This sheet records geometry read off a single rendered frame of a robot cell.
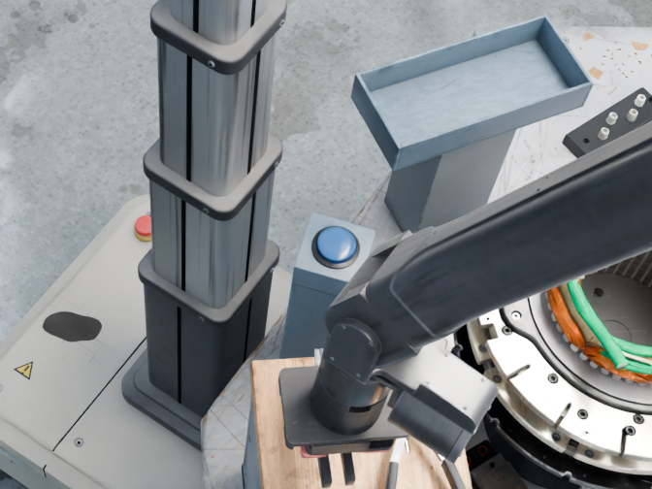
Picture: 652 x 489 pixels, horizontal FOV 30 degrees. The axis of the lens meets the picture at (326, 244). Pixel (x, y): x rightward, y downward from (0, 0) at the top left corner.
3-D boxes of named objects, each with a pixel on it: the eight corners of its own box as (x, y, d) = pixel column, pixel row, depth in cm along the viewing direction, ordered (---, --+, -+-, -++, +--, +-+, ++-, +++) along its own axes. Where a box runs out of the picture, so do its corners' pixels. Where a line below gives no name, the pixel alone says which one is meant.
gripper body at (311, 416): (411, 442, 97) (429, 407, 91) (285, 452, 96) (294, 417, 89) (399, 369, 101) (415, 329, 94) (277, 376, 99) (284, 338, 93)
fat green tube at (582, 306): (624, 374, 109) (631, 365, 108) (581, 375, 109) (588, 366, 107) (593, 234, 117) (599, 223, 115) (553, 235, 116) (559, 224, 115)
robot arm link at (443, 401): (400, 234, 85) (337, 315, 80) (542, 320, 83) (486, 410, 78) (365, 322, 95) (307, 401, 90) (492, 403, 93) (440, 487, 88)
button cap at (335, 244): (359, 237, 126) (360, 231, 126) (349, 268, 124) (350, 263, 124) (322, 225, 127) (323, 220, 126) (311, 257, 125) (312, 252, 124)
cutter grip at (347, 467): (354, 485, 103) (356, 479, 102) (344, 486, 103) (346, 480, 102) (346, 440, 105) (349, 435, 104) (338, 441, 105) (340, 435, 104)
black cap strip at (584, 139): (661, 118, 171) (667, 110, 169) (586, 167, 166) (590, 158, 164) (636, 95, 173) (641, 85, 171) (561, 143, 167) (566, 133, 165)
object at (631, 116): (651, 110, 169) (654, 104, 168) (602, 141, 166) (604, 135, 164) (638, 98, 170) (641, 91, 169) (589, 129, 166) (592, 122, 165)
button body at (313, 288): (348, 336, 149) (376, 230, 127) (333, 386, 145) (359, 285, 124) (293, 319, 149) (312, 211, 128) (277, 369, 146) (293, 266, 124)
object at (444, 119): (492, 153, 165) (546, 13, 141) (532, 216, 161) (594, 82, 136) (328, 210, 158) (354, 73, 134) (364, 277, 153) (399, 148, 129)
